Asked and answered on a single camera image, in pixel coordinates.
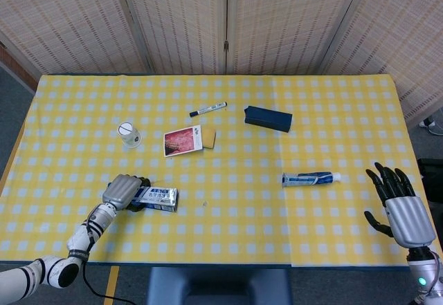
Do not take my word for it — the beige woven folding screen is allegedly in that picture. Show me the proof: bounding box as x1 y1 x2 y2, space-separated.
0 0 443 122

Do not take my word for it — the white marker pen blue cap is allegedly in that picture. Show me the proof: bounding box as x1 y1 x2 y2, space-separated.
188 101 228 118

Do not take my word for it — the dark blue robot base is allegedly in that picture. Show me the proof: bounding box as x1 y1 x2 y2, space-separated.
147 266 291 305

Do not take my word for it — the yellow white checkered tablecloth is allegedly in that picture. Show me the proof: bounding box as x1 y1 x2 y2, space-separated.
0 74 443 268

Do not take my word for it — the grey white shoe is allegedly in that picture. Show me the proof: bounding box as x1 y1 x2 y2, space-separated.
419 118 443 136

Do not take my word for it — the blue white toothpaste tube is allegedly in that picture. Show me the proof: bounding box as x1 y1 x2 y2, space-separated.
281 172 342 188

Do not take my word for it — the blue white toothpaste box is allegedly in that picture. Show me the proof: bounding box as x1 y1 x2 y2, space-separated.
129 185 179 213

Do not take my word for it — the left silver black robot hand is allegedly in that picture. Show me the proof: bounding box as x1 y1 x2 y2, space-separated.
102 174 152 213

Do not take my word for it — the small clear glass cup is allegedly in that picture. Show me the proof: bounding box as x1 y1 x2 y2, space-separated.
117 121 142 149

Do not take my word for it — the dark blue rectangular box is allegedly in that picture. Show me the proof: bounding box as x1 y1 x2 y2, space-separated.
244 104 293 133

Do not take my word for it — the red picture postcard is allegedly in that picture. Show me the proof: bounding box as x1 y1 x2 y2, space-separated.
163 124 204 158

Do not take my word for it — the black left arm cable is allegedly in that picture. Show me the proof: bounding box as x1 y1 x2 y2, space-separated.
82 263 149 305

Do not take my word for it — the yellow sponge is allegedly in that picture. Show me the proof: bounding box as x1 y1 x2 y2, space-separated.
201 127 217 149

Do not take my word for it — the black bag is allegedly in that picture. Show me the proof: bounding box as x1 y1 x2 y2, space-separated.
417 158 443 202

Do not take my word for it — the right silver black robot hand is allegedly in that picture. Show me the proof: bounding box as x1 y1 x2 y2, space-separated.
363 161 437 249

